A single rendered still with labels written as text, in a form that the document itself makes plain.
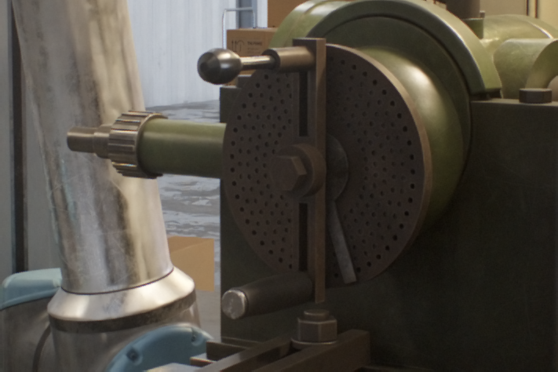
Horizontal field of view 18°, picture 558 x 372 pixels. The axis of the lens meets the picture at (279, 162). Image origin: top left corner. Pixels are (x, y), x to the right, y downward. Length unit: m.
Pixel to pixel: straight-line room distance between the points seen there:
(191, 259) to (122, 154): 4.12
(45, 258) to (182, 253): 3.34
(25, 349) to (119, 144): 0.47
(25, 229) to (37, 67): 0.55
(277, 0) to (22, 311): 8.71
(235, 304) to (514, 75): 0.31
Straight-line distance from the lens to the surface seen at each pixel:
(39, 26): 1.70
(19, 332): 1.92
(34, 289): 1.90
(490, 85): 1.36
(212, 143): 1.43
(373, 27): 1.40
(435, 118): 1.35
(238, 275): 1.50
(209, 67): 1.22
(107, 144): 1.51
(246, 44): 10.22
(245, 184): 1.38
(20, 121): 2.22
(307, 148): 1.31
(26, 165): 2.22
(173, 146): 1.45
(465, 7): 1.44
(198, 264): 5.65
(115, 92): 1.71
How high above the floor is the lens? 1.34
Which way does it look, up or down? 7 degrees down
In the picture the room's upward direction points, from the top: straight up
